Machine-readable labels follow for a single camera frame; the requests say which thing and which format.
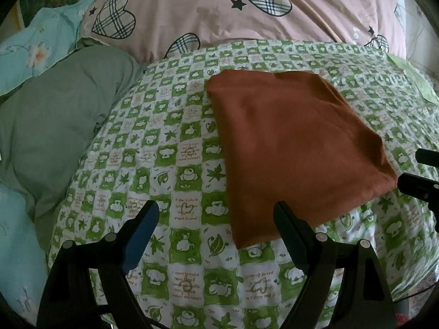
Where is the light blue floral pillow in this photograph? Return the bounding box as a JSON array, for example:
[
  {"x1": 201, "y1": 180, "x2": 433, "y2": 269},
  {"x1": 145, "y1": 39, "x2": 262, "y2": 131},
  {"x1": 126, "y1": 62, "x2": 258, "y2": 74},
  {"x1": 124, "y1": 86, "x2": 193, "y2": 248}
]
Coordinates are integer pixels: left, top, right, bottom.
[{"x1": 1, "y1": 0, "x2": 95, "y2": 328}]

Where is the green white checkered bed sheet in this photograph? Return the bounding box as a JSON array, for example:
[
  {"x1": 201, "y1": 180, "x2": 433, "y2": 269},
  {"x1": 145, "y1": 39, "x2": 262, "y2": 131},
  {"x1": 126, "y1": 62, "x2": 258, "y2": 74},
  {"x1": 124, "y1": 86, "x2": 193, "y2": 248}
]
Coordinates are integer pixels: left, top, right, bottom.
[{"x1": 49, "y1": 40, "x2": 438, "y2": 328}]

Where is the pink quilt with plaid hearts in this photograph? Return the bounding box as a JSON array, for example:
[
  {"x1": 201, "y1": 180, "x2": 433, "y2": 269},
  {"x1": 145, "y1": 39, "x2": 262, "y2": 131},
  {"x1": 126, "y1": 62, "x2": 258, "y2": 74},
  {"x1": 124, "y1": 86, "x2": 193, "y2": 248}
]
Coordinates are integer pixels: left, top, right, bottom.
[{"x1": 81, "y1": 0, "x2": 406, "y2": 63}]

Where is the rust orange knit sweater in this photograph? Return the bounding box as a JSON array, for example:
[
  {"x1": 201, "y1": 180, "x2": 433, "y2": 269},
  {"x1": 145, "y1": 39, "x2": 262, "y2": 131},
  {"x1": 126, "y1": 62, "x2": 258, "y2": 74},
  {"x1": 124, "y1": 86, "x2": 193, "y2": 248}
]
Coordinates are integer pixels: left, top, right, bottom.
[{"x1": 206, "y1": 70, "x2": 397, "y2": 249}]

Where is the grey green pillow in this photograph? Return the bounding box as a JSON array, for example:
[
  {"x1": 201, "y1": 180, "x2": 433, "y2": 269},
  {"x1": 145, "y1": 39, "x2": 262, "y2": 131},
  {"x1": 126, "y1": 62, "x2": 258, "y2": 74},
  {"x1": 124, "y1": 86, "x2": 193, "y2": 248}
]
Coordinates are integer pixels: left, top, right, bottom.
[{"x1": 1, "y1": 45, "x2": 142, "y2": 250}]

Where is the lime green towel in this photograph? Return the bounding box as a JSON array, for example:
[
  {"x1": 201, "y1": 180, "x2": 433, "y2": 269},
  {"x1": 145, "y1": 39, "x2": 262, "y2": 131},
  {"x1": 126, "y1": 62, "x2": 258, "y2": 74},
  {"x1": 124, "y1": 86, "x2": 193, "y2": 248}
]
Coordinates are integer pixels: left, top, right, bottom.
[{"x1": 388, "y1": 53, "x2": 439, "y2": 106}]

